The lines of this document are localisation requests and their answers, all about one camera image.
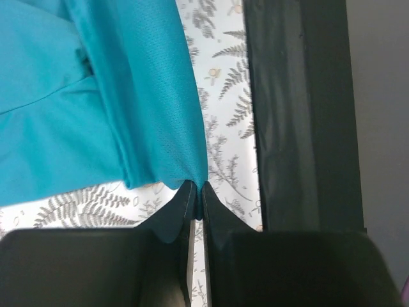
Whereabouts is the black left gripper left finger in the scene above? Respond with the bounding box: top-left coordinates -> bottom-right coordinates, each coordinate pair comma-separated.
1,181 -> 196,306

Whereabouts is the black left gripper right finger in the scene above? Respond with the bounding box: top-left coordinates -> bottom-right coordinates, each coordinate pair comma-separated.
202,183 -> 403,306

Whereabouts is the teal t-shirt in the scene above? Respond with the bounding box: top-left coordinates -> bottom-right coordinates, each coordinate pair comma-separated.
1,1 -> 208,206

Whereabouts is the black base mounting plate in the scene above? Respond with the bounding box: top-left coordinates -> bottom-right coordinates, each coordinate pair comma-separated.
244,1 -> 365,232

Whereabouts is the floral patterned table mat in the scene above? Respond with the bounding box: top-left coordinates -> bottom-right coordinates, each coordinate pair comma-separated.
1,1 -> 262,306

